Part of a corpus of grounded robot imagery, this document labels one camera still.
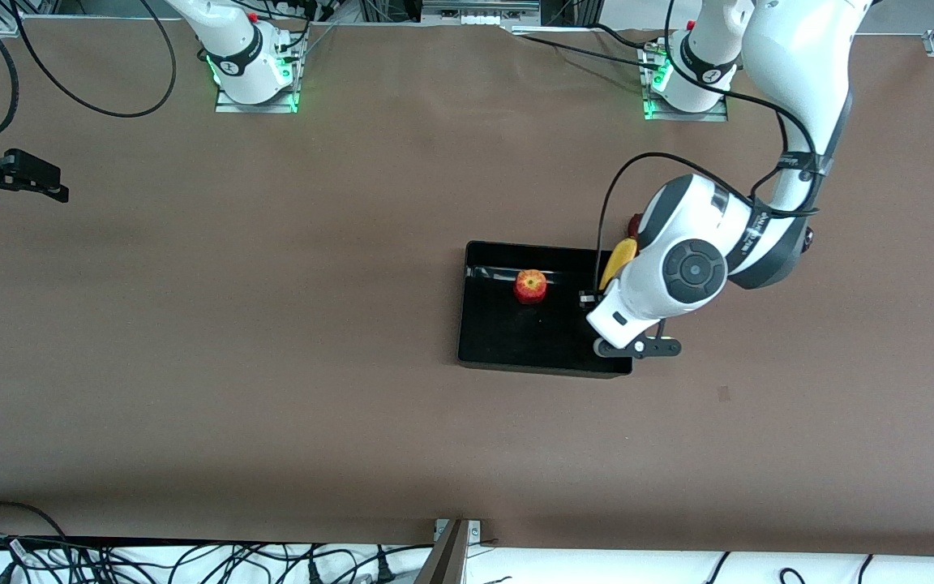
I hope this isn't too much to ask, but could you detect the yellow banana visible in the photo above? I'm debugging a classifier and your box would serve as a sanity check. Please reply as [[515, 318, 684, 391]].
[[600, 237, 640, 292]]

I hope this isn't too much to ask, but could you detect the red apple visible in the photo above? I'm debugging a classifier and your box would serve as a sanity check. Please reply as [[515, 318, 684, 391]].
[[513, 269, 549, 306]]

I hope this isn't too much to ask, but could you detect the black plastic box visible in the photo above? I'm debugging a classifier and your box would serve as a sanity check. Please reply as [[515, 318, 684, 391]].
[[457, 240, 634, 380]]

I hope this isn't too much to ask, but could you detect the grey power strip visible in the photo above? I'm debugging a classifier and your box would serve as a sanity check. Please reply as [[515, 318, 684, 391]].
[[421, 0, 542, 27]]

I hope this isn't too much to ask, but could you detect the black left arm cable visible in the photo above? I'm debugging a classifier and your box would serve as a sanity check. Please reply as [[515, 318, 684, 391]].
[[597, 0, 824, 292]]

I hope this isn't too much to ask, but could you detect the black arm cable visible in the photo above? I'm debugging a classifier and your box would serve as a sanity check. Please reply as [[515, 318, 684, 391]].
[[0, 0, 178, 142], [597, 0, 824, 292]]

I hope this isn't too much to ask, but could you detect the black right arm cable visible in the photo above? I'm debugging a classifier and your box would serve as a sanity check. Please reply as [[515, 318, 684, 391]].
[[0, 0, 178, 142]]

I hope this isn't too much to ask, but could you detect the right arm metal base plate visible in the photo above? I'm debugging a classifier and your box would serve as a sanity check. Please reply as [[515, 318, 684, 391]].
[[214, 32, 302, 114]]

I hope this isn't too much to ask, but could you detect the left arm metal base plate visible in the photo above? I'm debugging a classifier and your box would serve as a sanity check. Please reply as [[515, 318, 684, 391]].
[[641, 41, 730, 123]]

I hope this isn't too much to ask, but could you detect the black base cable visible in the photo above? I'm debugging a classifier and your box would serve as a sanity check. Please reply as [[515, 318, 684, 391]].
[[514, 32, 666, 74], [593, 23, 664, 53]]

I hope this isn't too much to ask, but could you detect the grey metal bracket bar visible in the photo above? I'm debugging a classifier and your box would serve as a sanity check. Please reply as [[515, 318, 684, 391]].
[[414, 517, 484, 584]]

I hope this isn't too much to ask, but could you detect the black looping floor cable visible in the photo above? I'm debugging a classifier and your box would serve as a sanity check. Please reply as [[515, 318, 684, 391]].
[[0, 500, 69, 541]]

